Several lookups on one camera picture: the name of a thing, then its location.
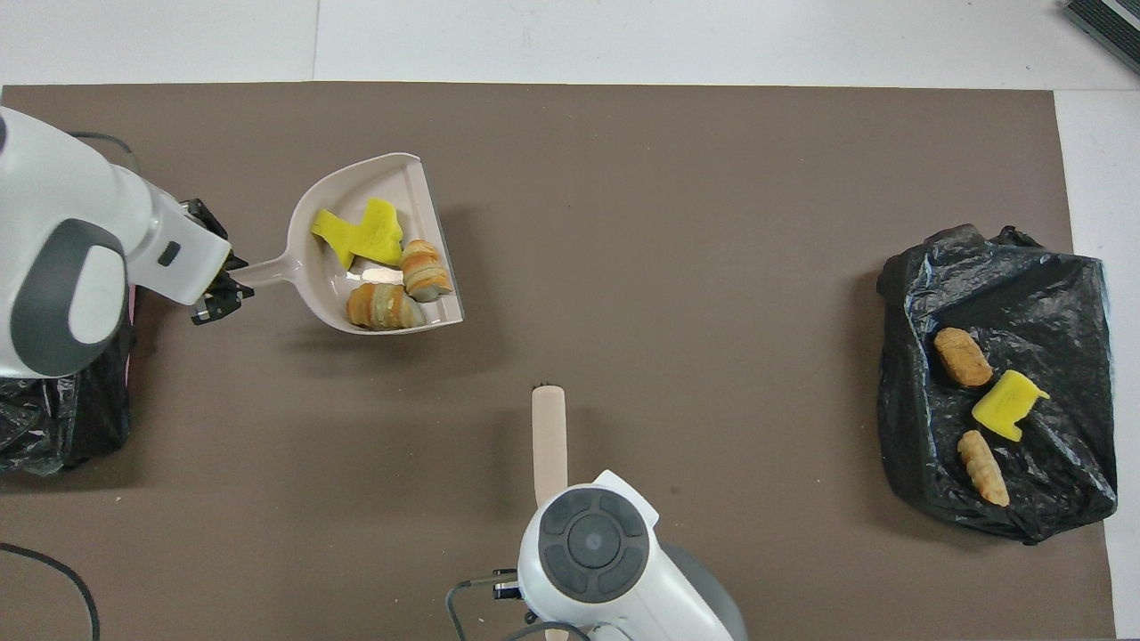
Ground beige plastic dustpan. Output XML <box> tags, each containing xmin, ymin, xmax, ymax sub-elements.
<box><xmin>228</xmin><ymin>152</ymin><xmax>466</xmax><ymax>336</ymax></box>

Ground small yellow sponge piece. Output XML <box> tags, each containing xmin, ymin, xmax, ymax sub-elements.
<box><xmin>310</xmin><ymin>209</ymin><xmax>359</xmax><ymax>271</ymax></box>

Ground beige hand brush black bristles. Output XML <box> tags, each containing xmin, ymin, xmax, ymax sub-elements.
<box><xmin>532</xmin><ymin>385</ymin><xmax>569</xmax><ymax>508</ymax></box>

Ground striped croissant bread piece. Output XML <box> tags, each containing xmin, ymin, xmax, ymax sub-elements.
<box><xmin>346</xmin><ymin>283</ymin><xmax>428</xmax><ymax>331</ymax></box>

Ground yellow wavy sponge piece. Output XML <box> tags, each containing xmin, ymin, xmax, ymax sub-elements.
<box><xmin>351</xmin><ymin>198</ymin><xmax>404</xmax><ymax>267</ymax></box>

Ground small sliced bread piece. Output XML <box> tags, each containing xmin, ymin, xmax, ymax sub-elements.
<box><xmin>401</xmin><ymin>239</ymin><xmax>454</xmax><ymax>303</ymax></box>

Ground brown oval bun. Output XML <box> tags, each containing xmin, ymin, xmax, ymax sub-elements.
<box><xmin>933</xmin><ymin>328</ymin><xmax>993</xmax><ymax>388</ymax></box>

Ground large yellow sponge piece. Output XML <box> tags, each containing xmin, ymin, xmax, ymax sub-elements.
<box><xmin>971</xmin><ymin>369</ymin><xmax>1051</xmax><ymax>443</ymax></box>

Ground black plastic trash bag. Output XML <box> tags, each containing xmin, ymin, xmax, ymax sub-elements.
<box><xmin>876</xmin><ymin>224</ymin><xmax>1119</xmax><ymax>546</ymax></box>
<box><xmin>0</xmin><ymin>303</ymin><xmax>136</xmax><ymax>477</ymax></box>

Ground brown table mat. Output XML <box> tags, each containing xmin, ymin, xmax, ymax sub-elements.
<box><xmin>0</xmin><ymin>83</ymin><xmax>1116</xmax><ymax>641</ymax></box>

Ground dark grey ribbed object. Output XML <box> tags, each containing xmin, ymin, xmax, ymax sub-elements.
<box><xmin>1062</xmin><ymin>0</ymin><xmax>1140</xmax><ymax>77</ymax></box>

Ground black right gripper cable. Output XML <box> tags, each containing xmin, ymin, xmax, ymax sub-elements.
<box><xmin>445</xmin><ymin>574</ymin><xmax>593</xmax><ymax>641</ymax></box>

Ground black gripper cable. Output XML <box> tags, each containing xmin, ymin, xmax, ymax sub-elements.
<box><xmin>445</xmin><ymin>574</ymin><xmax>593</xmax><ymax>641</ymax></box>
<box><xmin>0</xmin><ymin>132</ymin><xmax>142</xmax><ymax>641</ymax></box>

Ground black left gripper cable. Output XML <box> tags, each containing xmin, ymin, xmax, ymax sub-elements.
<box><xmin>0</xmin><ymin>132</ymin><xmax>142</xmax><ymax>641</ymax></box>

